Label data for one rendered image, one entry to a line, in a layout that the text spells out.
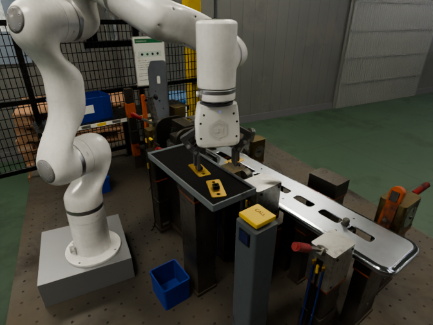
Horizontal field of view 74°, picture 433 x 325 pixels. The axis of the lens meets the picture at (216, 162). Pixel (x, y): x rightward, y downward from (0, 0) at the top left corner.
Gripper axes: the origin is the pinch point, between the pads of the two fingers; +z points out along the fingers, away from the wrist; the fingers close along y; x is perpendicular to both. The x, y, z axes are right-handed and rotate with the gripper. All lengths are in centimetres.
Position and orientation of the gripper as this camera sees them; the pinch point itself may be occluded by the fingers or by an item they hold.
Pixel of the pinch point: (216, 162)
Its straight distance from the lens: 71.4
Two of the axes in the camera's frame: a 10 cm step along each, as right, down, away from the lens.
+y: 9.8, -0.9, 1.9
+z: 0.0, 9.0, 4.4
